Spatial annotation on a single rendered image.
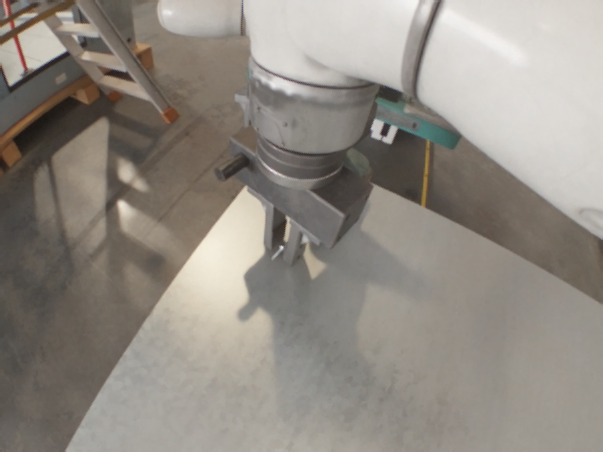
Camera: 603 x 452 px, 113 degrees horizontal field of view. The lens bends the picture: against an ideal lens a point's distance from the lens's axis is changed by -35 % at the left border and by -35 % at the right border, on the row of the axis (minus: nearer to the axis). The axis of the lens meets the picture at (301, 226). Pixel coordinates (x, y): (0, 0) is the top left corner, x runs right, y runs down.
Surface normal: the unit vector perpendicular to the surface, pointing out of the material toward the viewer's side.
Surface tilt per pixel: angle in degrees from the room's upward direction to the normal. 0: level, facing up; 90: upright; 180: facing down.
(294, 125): 90
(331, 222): 90
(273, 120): 90
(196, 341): 0
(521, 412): 0
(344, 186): 0
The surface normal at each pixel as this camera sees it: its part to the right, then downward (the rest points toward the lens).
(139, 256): 0.14, -0.57
